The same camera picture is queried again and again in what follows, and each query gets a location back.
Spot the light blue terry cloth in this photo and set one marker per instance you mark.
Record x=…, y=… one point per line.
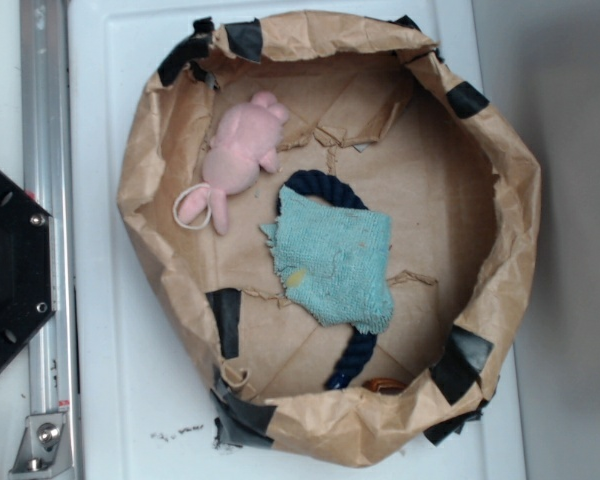
x=332, y=261

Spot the white elastic loop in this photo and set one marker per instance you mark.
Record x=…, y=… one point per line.
x=206, y=188

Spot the pink plush toy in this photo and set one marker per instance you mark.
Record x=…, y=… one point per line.
x=245, y=143

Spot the brown paper bag bin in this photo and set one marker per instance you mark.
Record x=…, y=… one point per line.
x=377, y=121

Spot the small brown object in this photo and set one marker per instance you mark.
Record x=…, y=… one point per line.
x=385, y=386

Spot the white tray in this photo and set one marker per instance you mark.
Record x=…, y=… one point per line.
x=145, y=412

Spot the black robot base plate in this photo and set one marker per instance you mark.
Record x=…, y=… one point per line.
x=26, y=295

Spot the aluminium extrusion rail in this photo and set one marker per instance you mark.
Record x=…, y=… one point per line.
x=53, y=363

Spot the metal corner bracket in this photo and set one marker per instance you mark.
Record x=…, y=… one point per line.
x=44, y=451

